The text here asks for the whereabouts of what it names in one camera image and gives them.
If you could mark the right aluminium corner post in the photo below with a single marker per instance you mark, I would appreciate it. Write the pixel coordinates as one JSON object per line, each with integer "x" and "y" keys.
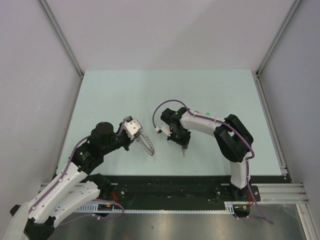
{"x": 296, "y": 4}

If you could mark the aluminium frame crossbar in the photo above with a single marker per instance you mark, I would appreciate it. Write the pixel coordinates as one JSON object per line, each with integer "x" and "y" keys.
{"x": 269, "y": 194}

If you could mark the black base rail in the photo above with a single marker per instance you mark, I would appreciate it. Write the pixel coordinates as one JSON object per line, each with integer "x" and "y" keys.
{"x": 218, "y": 188}

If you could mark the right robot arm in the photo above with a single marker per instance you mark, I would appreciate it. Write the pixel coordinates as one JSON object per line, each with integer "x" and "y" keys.
{"x": 232, "y": 137}

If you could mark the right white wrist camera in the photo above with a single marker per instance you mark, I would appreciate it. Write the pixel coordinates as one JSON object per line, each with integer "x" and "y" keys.
{"x": 164, "y": 128}

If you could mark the metal disc with keyrings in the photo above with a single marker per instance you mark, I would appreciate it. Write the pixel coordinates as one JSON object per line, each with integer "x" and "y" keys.
{"x": 146, "y": 144}

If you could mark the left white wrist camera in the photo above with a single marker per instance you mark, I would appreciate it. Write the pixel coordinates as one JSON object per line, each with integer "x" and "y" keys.
{"x": 132, "y": 127}

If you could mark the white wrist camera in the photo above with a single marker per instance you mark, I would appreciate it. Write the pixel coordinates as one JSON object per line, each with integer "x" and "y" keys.
{"x": 132, "y": 127}
{"x": 164, "y": 128}

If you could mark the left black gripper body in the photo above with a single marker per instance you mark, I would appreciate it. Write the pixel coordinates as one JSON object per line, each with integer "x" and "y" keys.
{"x": 121, "y": 140}

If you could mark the left aluminium corner post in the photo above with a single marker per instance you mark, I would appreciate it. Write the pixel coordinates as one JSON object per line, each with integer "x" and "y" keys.
{"x": 56, "y": 28}

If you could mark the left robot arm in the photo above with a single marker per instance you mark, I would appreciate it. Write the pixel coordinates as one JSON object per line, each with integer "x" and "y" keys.
{"x": 38, "y": 218}

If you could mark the aluminium corner post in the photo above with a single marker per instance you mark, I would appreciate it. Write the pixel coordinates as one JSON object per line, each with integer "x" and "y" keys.
{"x": 296, "y": 4}
{"x": 56, "y": 28}

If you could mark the white cable duct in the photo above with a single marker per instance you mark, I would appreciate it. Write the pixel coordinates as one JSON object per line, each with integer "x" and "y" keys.
{"x": 92, "y": 208}

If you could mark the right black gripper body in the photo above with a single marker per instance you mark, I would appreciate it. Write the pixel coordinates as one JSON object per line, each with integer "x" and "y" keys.
{"x": 181, "y": 137}

